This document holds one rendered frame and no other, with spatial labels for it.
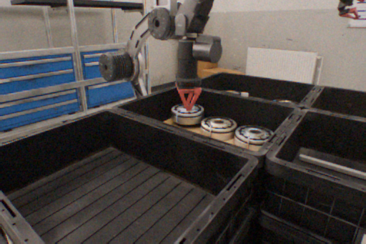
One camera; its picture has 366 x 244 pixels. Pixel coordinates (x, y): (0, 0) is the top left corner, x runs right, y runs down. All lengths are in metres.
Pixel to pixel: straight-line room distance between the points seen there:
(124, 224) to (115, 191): 0.09
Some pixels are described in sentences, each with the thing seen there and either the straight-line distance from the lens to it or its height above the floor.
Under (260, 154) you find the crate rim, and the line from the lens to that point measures 0.42.
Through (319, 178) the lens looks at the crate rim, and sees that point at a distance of 0.40.
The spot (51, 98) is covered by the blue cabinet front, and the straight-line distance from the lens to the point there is 2.43.
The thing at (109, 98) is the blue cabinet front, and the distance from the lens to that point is 2.68.
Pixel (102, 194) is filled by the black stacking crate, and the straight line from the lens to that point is 0.50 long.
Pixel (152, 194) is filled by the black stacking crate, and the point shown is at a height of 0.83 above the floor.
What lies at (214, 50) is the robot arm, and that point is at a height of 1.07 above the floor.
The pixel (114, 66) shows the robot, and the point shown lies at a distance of 1.45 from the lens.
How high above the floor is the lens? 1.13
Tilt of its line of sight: 20 degrees down
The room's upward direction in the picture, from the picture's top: straight up
